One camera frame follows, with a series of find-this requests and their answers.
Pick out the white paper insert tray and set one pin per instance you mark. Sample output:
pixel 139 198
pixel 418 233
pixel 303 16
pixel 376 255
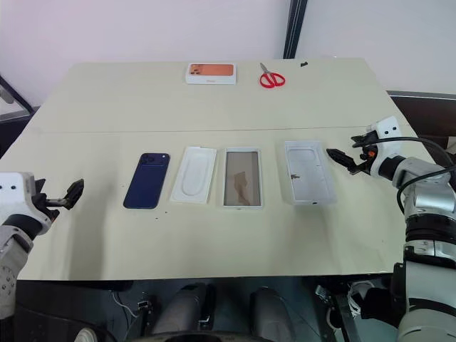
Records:
pixel 192 176

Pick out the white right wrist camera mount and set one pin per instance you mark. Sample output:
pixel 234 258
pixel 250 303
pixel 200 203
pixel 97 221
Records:
pixel 388 130

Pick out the grey metal rack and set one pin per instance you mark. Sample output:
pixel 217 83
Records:
pixel 18 101

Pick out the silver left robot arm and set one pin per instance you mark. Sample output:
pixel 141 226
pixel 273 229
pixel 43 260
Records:
pixel 14 246

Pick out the black metal table leg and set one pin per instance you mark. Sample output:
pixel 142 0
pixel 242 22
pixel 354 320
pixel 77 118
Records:
pixel 347 320

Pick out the orange print phone box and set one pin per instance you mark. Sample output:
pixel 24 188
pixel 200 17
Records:
pixel 212 69

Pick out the dark grey rounded shape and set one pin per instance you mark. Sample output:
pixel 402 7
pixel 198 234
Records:
pixel 274 313
pixel 181 310

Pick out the black vertical post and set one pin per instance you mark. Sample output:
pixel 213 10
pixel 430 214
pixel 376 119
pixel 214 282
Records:
pixel 295 28

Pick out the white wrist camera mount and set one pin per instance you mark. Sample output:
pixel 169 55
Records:
pixel 388 130
pixel 14 192

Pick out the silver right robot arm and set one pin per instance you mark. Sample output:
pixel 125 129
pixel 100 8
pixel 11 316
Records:
pixel 427 181

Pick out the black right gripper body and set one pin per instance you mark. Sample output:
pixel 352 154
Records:
pixel 367 160

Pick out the dark side table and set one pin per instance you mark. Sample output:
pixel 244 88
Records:
pixel 427 110

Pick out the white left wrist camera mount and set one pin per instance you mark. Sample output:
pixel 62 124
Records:
pixel 14 192

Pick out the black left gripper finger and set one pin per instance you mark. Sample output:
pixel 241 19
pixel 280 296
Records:
pixel 40 186
pixel 74 194

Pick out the white phone box base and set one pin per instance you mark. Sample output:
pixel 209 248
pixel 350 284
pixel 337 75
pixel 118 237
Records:
pixel 242 178

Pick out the dark blue smartphone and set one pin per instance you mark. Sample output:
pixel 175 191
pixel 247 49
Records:
pixel 147 181

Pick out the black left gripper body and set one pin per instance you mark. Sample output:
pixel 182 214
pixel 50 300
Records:
pixel 50 203

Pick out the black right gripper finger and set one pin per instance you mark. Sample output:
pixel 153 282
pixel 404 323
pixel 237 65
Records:
pixel 360 139
pixel 340 156

